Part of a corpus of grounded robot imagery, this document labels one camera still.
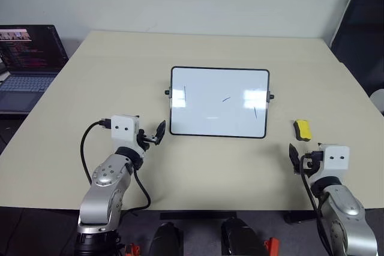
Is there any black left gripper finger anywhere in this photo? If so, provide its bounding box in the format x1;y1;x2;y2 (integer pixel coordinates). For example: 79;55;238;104
155;119;167;146

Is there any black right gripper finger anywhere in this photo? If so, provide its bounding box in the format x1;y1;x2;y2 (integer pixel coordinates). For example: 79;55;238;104
288;143;302;175

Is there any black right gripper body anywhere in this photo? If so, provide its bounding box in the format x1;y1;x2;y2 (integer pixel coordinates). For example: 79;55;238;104
300;149;325;176

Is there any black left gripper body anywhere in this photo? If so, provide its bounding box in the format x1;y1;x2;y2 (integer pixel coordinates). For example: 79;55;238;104
136;128;160;152

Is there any yellow and black eraser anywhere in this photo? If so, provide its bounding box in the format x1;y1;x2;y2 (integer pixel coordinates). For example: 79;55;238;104
292;119;313;142

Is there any small black-framed whiteboard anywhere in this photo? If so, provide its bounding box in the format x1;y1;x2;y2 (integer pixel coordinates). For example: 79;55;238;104
164;65;275;140

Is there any orange plastic piece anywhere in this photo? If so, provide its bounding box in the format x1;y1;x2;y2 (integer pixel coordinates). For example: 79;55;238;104
125;242;141;256
263;237;279;256

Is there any dark rounded shape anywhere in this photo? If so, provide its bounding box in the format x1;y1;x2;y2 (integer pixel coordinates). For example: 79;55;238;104
220;216;265;256
148;221;185;256

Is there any black office chair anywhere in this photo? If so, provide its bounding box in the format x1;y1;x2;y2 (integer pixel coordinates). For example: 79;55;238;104
329;0;384;98

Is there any open grey laptop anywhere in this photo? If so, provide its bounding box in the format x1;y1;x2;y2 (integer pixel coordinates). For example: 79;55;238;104
0;24;70;115

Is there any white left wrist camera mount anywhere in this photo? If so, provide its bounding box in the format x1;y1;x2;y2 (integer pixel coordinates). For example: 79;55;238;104
110;114;140;152

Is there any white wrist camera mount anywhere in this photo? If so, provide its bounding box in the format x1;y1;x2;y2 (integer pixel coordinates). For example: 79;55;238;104
110;114;140;152
317;143;351;179

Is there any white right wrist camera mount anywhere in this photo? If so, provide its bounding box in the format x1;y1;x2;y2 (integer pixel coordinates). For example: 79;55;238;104
317;143;351;179

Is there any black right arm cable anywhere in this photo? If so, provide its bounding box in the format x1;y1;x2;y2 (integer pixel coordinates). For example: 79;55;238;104
299;154;333;256

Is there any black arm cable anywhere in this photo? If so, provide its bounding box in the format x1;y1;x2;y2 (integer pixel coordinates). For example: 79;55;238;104
299;154;333;256
80;117;152;213

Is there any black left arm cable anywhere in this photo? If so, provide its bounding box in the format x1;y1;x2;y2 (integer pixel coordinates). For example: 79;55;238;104
80;117;152;213

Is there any black table frame bar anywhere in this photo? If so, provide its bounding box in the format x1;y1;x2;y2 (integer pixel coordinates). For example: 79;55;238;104
160;212;238;222

